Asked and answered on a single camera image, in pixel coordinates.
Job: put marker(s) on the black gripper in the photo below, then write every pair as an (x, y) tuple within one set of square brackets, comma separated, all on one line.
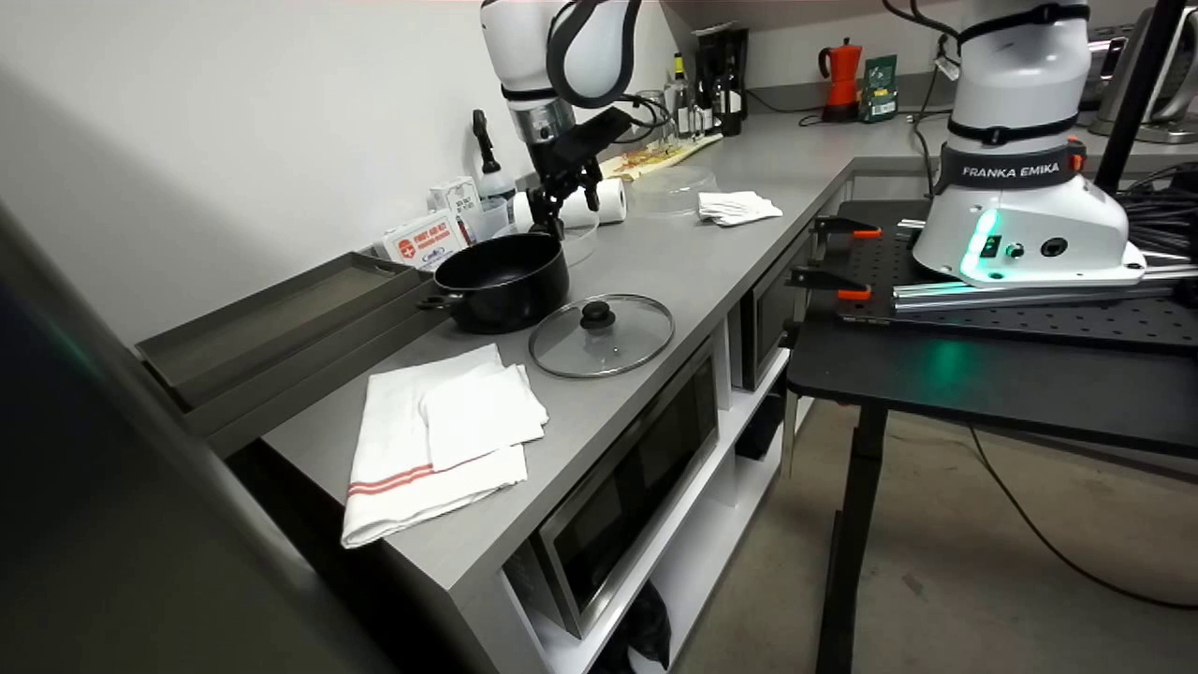
[(568, 150)]

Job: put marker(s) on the glass lid with black knob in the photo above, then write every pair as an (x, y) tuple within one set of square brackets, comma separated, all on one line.
[(595, 312)]

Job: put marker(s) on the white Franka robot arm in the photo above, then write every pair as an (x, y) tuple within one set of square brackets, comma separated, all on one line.
[(1022, 210)]

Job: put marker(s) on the black cooking pot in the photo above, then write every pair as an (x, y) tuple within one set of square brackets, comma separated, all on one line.
[(508, 292)]

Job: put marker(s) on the red moka pot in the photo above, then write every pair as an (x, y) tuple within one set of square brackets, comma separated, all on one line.
[(845, 77)]

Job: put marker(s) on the white paper towel roll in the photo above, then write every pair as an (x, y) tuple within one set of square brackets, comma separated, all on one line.
[(612, 199)]

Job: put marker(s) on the spray bottle with black trigger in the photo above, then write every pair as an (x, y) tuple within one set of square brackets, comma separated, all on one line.
[(494, 210)]

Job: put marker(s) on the red and white box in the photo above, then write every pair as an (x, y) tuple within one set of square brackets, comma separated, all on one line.
[(433, 236)]

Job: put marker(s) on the white towel with blue stripes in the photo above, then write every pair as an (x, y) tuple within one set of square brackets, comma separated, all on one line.
[(734, 209)]

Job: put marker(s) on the black coffee maker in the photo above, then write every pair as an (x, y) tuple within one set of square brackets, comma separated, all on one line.
[(721, 77)]

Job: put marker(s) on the white towel with red stripe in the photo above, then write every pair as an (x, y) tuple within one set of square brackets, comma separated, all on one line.
[(423, 437)]

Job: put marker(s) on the built-in microwave oven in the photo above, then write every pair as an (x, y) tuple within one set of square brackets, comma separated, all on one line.
[(624, 488)]

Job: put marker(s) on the black clamp with orange tip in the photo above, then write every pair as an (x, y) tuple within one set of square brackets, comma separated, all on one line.
[(867, 235), (853, 299)]

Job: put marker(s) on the dark grey stacked trays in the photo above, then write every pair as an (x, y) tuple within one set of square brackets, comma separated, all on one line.
[(276, 337)]

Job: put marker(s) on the green box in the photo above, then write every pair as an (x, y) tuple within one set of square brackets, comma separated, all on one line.
[(882, 87)]

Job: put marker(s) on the white open shelf unit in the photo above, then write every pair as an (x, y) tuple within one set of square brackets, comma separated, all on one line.
[(725, 536)]

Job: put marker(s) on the black perforated robot table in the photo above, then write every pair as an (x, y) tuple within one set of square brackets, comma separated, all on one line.
[(998, 377)]

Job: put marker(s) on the black metal pole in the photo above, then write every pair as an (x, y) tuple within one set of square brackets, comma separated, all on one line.
[(1139, 94)]

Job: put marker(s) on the aluminium extrusion rail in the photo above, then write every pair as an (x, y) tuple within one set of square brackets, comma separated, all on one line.
[(1036, 292)]

